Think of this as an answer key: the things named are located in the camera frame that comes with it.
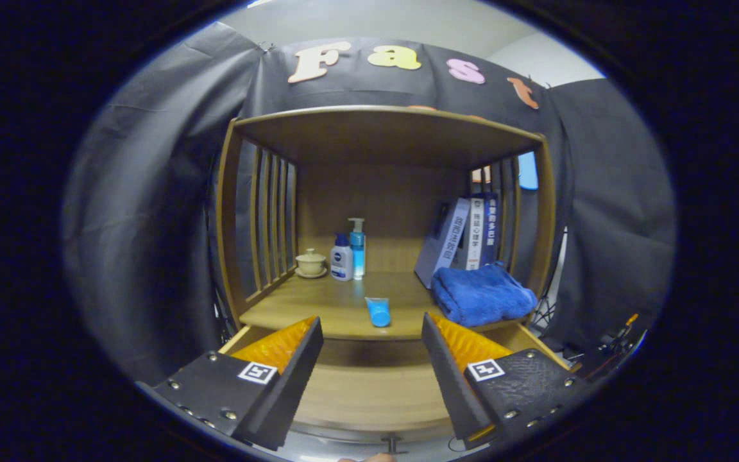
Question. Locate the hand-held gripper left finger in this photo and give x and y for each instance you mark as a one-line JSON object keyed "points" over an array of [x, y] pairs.
{"points": [[289, 391]]}

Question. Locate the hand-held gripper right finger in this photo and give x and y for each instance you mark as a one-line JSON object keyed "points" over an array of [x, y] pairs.
{"points": [[450, 385]]}

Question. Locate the wooden drawer with black knob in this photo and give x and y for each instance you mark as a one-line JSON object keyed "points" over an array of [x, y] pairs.
{"points": [[376, 385]]}

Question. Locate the blue white cosmetic tube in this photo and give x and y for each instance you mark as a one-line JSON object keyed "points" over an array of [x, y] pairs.
{"points": [[379, 313]]}

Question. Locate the wooden countertop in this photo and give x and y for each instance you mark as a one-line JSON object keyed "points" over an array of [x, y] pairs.
{"points": [[318, 308]]}

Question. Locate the wooden slatted cabinet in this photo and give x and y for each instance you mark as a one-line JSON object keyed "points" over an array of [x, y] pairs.
{"points": [[382, 138]]}

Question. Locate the folded blue towel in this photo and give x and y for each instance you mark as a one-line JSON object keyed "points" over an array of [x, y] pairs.
{"points": [[482, 295]]}

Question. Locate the black tripod stand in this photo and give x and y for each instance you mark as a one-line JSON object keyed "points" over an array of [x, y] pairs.
{"points": [[546, 308]]}

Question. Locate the beige lidded teacup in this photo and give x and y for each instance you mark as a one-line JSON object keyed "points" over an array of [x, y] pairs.
{"points": [[310, 263]]}

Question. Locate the white bottle with blue cap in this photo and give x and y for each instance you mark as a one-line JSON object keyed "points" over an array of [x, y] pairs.
{"points": [[342, 263]]}

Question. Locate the grey book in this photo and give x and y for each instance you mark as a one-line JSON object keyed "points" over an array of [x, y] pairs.
{"points": [[443, 244]]}

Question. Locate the white book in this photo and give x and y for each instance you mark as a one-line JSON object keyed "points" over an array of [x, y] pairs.
{"points": [[475, 237]]}

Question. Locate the blue pump bottle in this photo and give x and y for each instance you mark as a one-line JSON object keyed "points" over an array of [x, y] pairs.
{"points": [[357, 253]]}

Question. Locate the dark blue book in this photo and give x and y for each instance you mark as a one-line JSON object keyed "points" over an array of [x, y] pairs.
{"points": [[491, 231]]}

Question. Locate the black device with orange part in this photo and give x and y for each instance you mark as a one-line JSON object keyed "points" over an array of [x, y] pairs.
{"points": [[613, 340]]}

